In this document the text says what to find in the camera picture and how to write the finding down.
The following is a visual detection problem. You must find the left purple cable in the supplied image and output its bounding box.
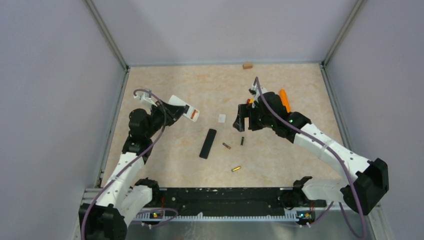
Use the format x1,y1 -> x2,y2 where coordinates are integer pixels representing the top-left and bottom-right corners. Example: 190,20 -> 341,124
80,88 -> 167,240

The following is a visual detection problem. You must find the brown gold AAA battery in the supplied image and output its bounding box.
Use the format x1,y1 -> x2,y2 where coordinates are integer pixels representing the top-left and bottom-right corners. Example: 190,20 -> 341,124
222,142 -> 231,150

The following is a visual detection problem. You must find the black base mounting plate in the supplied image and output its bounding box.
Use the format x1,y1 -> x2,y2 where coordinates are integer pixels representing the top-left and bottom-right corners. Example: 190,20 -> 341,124
146,187 -> 327,217

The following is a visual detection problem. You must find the gold green AAA battery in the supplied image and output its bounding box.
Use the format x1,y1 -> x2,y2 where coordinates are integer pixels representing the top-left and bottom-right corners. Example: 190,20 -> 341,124
231,166 -> 241,172

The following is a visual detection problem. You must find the black remote control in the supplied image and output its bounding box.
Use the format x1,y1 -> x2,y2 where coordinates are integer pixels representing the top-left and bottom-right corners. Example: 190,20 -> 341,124
199,128 -> 217,159

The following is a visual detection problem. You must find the orange toy carrot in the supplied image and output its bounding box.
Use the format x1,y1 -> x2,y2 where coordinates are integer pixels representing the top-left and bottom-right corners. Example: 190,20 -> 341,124
279,89 -> 291,113

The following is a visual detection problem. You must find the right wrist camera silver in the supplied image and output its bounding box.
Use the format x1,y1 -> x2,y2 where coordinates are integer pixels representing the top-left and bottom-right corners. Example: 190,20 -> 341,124
248,83 -> 268,99

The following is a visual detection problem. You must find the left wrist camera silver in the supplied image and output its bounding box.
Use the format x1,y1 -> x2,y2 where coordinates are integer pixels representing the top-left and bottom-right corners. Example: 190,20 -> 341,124
136,90 -> 158,107

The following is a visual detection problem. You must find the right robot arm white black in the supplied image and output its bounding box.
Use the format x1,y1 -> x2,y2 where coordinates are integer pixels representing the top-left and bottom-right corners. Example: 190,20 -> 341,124
233,92 -> 389,216

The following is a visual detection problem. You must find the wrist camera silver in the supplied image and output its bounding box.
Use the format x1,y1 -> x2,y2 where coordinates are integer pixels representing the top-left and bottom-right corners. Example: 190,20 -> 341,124
248,83 -> 268,99
136,90 -> 158,107

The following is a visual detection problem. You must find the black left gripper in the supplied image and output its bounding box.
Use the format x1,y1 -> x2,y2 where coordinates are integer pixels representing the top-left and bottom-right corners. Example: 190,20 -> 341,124
144,98 -> 188,139

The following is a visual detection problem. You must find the white remote control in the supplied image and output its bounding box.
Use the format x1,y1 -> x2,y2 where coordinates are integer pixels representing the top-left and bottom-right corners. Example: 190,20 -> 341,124
168,95 -> 200,122

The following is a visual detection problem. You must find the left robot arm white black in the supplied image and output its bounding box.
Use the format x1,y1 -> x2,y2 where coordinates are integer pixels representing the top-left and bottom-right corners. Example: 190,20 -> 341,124
78,101 -> 189,240

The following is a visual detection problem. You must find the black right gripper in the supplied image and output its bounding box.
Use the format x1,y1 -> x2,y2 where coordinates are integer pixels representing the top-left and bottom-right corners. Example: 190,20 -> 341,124
233,103 -> 275,132

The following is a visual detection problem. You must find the small wooden block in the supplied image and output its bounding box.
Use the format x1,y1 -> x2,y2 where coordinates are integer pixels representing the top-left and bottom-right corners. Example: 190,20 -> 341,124
242,62 -> 253,70

